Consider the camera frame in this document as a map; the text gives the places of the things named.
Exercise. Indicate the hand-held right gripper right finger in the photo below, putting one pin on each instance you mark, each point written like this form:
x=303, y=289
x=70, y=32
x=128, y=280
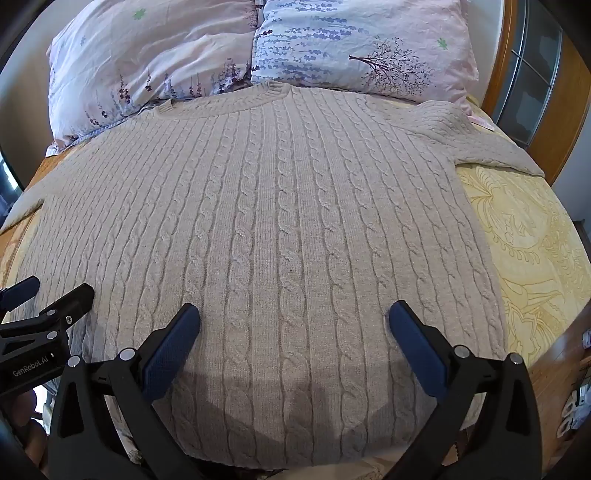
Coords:
x=411, y=337

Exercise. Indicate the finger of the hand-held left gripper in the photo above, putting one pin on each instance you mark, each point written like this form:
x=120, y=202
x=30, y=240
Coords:
x=21, y=293
x=69, y=307

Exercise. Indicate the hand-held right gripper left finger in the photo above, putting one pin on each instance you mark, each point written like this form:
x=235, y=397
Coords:
x=178, y=337

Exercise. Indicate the yellow patterned blanket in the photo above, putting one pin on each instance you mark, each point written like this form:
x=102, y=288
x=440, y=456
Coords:
x=531, y=240

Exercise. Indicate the white slipper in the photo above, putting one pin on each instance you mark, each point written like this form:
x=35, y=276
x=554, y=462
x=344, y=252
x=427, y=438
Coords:
x=572, y=400
x=565, y=424

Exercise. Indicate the pink floral pillow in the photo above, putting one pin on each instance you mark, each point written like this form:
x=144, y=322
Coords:
x=152, y=50

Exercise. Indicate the wooden headboard with glass panel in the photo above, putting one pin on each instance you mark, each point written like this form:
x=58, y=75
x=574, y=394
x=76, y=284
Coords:
x=531, y=69

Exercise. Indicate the pink pillow with tree print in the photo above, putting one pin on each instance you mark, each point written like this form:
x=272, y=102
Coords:
x=351, y=41

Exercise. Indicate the wooden bed frame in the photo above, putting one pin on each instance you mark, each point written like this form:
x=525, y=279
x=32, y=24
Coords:
x=34, y=173

